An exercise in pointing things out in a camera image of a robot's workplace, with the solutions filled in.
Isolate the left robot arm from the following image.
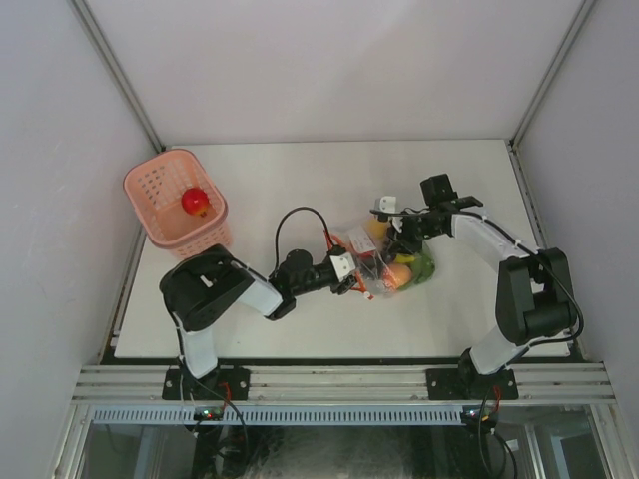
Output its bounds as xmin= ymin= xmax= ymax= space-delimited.
xmin=159 ymin=244 xmax=357 ymax=399

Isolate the clear zip top bag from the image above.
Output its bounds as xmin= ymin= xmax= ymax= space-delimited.
xmin=327 ymin=216 xmax=435 ymax=299

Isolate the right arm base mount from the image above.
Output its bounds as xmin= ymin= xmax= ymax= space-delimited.
xmin=425 ymin=348 xmax=519 ymax=401

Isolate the aluminium rail frame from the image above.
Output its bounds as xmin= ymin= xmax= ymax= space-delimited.
xmin=72 ymin=363 xmax=615 ymax=405

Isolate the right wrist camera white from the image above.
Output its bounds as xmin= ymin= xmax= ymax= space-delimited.
xmin=370 ymin=196 xmax=397 ymax=223

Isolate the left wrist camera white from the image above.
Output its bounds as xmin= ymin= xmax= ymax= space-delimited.
xmin=328 ymin=252 xmax=357 ymax=282

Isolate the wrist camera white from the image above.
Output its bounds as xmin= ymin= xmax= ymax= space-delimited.
xmin=328 ymin=252 xmax=357 ymax=282
xmin=370 ymin=196 xmax=397 ymax=223

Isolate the red fake apple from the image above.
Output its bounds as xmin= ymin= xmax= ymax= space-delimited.
xmin=181 ymin=188 xmax=211 ymax=218

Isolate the green fake lettuce leaf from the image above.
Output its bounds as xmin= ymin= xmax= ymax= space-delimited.
xmin=402 ymin=251 xmax=436 ymax=289

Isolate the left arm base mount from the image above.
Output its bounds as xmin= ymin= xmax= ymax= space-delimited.
xmin=162 ymin=367 xmax=251 ymax=401

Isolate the orange fake fruit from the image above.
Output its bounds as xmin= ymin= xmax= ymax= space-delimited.
xmin=365 ymin=218 xmax=389 ymax=240

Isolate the slotted cable duct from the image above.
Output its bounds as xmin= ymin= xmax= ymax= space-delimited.
xmin=92 ymin=405 xmax=489 ymax=426

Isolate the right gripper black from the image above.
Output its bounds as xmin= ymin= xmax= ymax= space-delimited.
xmin=386 ymin=210 xmax=444 ymax=255

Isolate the pink plastic basket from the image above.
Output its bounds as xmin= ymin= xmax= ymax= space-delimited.
xmin=123 ymin=149 xmax=232 ymax=259

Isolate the yellow fake chili pepper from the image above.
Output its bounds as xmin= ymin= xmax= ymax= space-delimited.
xmin=394 ymin=253 xmax=416 ymax=264

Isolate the orange fake peach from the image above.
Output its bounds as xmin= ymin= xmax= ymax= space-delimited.
xmin=381 ymin=263 xmax=412 ymax=291

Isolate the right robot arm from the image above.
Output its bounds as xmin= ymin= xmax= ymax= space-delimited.
xmin=377 ymin=174 xmax=585 ymax=398

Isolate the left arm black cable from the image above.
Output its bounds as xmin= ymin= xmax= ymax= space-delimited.
xmin=273 ymin=207 xmax=331 ymax=273

